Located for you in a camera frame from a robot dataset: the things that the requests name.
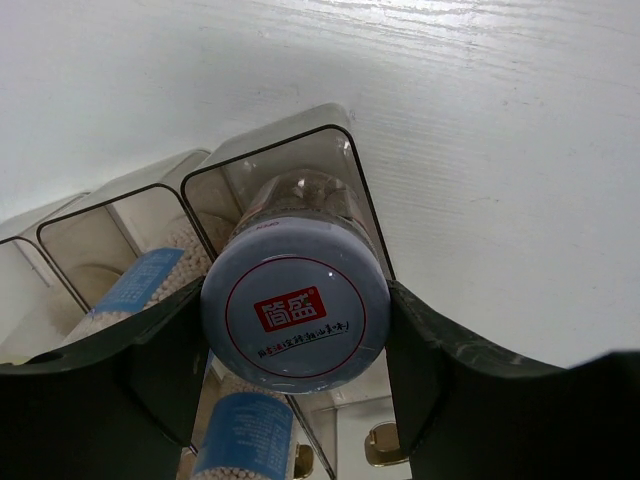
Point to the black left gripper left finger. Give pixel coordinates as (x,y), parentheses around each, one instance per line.
(119,404)

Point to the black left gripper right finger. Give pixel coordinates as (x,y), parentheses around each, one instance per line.
(467,408)

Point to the white blue label shaker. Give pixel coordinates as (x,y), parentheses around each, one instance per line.
(241,431)

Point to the silver lid white shaker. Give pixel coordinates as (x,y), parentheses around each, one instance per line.
(176,260)

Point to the orange label jar white lid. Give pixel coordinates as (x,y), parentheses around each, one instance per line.
(297,302)

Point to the clear brown organizer tray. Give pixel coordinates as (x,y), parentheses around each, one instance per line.
(58,261)

